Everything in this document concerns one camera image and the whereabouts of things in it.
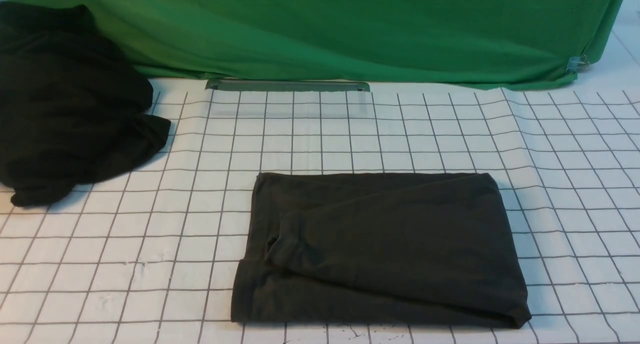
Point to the green backdrop cloth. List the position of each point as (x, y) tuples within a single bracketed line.
[(518, 44)]

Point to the black crumpled garment pile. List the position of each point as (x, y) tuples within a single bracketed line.
[(74, 110)]

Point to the white grid table mat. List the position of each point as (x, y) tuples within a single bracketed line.
[(149, 257)]

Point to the gray metal bar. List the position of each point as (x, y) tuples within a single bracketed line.
[(240, 85)]

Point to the metal binder clip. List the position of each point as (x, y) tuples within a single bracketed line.
[(576, 64)]

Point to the gray long-sleeve top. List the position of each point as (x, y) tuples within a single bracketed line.
[(380, 248)]

